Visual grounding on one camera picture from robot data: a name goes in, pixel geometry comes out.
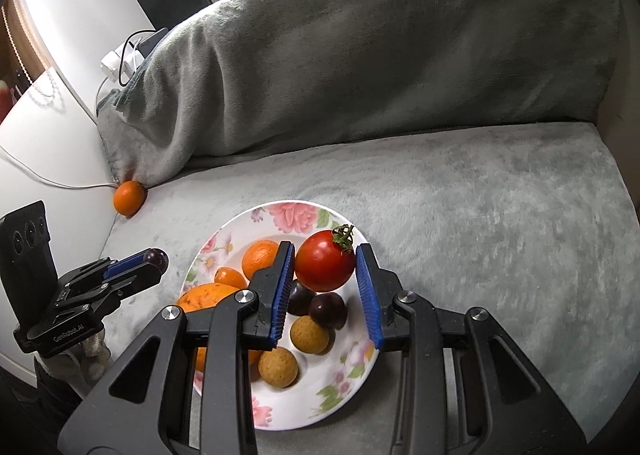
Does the mandarin with stem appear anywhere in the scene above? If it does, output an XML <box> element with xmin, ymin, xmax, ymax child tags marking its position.
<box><xmin>241</xmin><ymin>239</ymin><xmax>279</xmax><ymax>281</ymax></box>

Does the small orange kumquat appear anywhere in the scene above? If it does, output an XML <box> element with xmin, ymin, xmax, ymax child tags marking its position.
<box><xmin>214</xmin><ymin>267</ymin><xmax>248</xmax><ymax>289</ymax></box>

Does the brown longan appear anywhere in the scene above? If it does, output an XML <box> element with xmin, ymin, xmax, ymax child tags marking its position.
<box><xmin>258</xmin><ymin>347</ymin><xmax>299</xmax><ymax>389</ymax></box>
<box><xmin>290</xmin><ymin>315</ymin><xmax>330</xmax><ymax>354</ymax></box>

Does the red cherry tomato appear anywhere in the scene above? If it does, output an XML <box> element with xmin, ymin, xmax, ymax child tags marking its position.
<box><xmin>295</xmin><ymin>224</ymin><xmax>356</xmax><ymax>293</ymax></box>

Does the left white gloved hand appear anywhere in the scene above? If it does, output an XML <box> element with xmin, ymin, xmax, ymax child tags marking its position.
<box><xmin>36</xmin><ymin>331</ymin><xmax>112</xmax><ymax>399</ymax></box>

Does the large orange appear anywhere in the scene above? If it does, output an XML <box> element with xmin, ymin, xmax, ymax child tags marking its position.
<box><xmin>113</xmin><ymin>181</ymin><xmax>146</xmax><ymax>218</ymax></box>

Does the big orange on plate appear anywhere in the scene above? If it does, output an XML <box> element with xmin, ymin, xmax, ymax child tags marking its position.
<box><xmin>176</xmin><ymin>283</ymin><xmax>262</xmax><ymax>374</ymax></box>

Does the floral white plate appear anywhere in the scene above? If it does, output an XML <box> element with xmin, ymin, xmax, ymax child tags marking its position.
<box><xmin>180</xmin><ymin>200</ymin><xmax>378</xmax><ymax>431</ymax></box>

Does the white power strip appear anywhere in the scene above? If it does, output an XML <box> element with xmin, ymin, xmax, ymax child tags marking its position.
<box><xmin>100</xmin><ymin>40</ymin><xmax>144</xmax><ymax>84</ymax></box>

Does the grey fleece blanket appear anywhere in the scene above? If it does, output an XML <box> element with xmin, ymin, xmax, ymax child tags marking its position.
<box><xmin>99</xmin><ymin>0</ymin><xmax>639</xmax><ymax>438</ymax></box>

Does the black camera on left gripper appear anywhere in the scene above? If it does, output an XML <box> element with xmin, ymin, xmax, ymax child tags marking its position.
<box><xmin>0</xmin><ymin>200</ymin><xmax>58</xmax><ymax>329</ymax></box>

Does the white cable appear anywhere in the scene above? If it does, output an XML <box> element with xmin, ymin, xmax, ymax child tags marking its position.
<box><xmin>0</xmin><ymin>144</ymin><xmax>120</xmax><ymax>191</ymax></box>

